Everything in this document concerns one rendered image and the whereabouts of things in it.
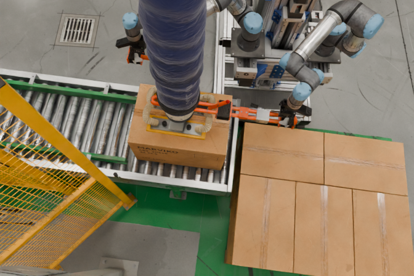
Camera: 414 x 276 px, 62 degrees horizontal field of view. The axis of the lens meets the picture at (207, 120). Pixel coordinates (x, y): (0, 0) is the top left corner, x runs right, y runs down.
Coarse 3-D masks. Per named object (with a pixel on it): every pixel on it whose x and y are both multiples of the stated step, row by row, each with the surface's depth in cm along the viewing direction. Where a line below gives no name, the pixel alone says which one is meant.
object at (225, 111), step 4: (220, 100) 188; (228, 104) 188; (232, 104) 187; (216, 108) 186; (220, 108) 187; (224, 108) 187; (228, 108) 187; (216, 112) 185; (220, 112) 186; (224, 112) 186; (228, 112) 187; (216, 116) 188; (220, 116) 185; (224, 116) 185; (228, 116) 185; (228, 120) 188
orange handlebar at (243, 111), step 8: (144, 56) 198; (152, 96) 189; (152, 104) 188; (200, 104) 189; (208, 104) 189; (208, 112) 187; (240, 112) 187; (248, 112) 189; (256, 112) 188; (272, 112) 189; (272, 120) 187; (296, 120) 188
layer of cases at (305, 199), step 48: (240, 144) 266; (288, 144) 251; (336, 144) 253; (384, 144) 255; (240, 192) 237; (288, 192) 239; (336, 192) 240; (384, 192) 242; (240, 240) 226; (288, 240) 227; (336, 240) 228; (384, 240) 229
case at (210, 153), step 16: (144, 96) 216; (224, 96) 219; (160, 112) 213; (144, 128) 208; (224, 128) 211; (144, 144) 205; (160, 144) 205; (176, 144) 206; (192, 144) 206; (208, 144) 206; (224, 144) 207; (160, 160) 236; (176, 160) 231; (192, 160) 225; (208, 160) 220
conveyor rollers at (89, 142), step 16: (32, 96) 259; (64, 96) 257; (0, 112) 252; (48, 112) 252; (96, 112) 254; (112, 112) 256; (16, 128) 247; (80, 128) 249; (96, 128) 251; (128, 128) 250; (48, 144) 243; (112, 144) 245; (128, 144) 246; (96, 160) 240; (224, 160) 244; (208, 176) 240; (224, 176) 240
